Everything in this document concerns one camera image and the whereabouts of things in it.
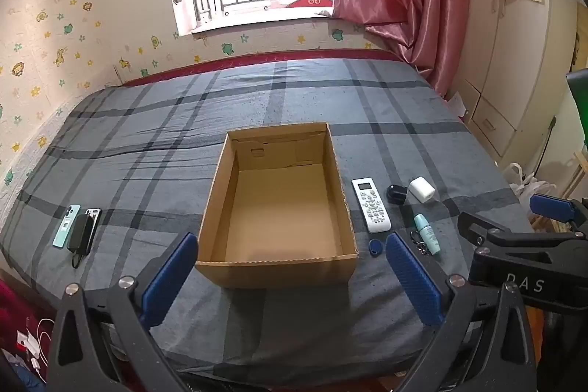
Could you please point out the grey plaid bed sheet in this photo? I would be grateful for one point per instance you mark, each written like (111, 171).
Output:
(138, 144)

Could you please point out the green object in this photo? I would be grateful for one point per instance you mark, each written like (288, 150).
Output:
(579, 107)

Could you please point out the red cloth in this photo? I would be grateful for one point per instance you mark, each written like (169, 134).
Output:
(18, 304)

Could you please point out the teal smartphone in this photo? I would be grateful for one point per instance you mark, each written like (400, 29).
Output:
(61, 232)

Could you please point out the white paper scrap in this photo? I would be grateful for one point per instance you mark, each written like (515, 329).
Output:
(458, 107)

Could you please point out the large white charger plug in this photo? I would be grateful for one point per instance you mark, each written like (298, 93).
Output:
(421, 189)

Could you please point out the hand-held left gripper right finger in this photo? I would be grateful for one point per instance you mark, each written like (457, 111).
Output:
(413, 281)

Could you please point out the red plastic object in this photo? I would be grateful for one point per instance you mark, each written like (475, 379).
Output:
(310, 2)

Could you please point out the silver smartphone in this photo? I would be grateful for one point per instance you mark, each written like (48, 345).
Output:
(95, 213)

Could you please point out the white plastic bag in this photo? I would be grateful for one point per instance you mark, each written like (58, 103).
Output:
(528, 185)

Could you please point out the teal cosmetic bottle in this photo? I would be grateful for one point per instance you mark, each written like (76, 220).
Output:
(426, 233)

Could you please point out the white remote control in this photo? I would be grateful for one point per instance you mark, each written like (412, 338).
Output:
(371, 206)

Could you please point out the cream wardrobe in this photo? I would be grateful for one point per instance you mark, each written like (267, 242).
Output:
(505, 52)

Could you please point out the brown cardboard box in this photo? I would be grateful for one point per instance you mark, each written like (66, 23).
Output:
(275, 212)

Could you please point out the black power bank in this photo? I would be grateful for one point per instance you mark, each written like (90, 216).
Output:
(80, 233)

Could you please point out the blue key fob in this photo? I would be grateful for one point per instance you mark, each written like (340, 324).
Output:
(374, 247)

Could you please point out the wooden frame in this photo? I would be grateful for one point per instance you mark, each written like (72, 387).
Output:
(579, 164)

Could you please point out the small black glossy device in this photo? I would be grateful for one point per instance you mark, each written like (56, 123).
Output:
(396, 194)

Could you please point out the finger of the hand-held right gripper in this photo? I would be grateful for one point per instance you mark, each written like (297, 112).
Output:
(487, 231)
(553, 208)

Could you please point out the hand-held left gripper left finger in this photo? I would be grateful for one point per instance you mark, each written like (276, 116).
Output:
(167, 281)

